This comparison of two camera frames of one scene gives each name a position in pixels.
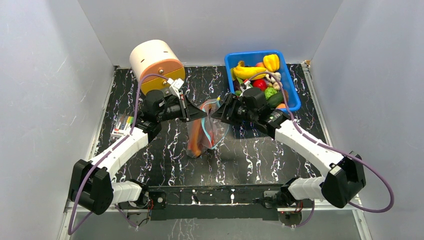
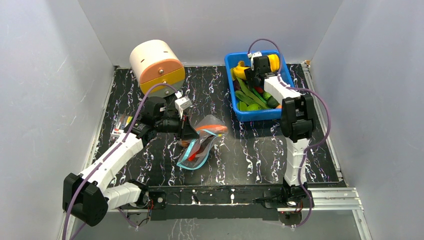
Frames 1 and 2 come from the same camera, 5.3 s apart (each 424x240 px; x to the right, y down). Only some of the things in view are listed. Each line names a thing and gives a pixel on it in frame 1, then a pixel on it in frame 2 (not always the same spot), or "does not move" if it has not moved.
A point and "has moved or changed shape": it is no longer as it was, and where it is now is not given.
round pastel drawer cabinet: [155, 56] does not move
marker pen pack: [121, 126] does not move
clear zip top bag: [205, 133] has moved or changed shape
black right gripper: [230, 110] -> [251, 73]
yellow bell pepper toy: [271, 62] does not move
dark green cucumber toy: [274, 100] does not move
